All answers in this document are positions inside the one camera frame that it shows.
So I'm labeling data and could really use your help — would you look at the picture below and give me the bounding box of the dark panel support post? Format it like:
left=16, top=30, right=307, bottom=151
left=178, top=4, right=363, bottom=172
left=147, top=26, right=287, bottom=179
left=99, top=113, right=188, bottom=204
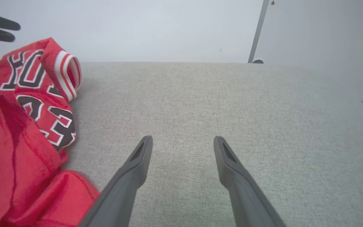
left=248, top=0, right=269, bottom=64

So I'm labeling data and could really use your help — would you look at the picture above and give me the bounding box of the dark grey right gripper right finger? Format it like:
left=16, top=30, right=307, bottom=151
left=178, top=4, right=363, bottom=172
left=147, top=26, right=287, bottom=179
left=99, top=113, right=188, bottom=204
left=214, top=136, right=287, bottom=227

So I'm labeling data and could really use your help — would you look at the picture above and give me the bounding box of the red basketball jersey white trim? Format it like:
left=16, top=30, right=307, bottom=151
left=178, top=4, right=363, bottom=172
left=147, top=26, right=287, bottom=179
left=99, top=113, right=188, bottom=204
left=0, top=37, right=101, bottom=227

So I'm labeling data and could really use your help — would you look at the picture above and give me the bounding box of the grey partition panel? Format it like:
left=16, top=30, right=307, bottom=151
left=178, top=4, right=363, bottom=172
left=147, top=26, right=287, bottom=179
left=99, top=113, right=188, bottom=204
left=254, top=0, right=363, bottom=103

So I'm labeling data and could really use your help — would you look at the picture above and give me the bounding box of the grey fabric sofa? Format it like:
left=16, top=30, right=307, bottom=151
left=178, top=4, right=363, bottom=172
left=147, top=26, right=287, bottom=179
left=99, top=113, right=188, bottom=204
left=0, top=61, right=363, bottom=227

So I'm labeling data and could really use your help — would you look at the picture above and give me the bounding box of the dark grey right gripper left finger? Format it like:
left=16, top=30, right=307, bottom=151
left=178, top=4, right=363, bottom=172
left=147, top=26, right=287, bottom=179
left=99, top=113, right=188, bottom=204
left=78, top=136, right=153, bottom=227

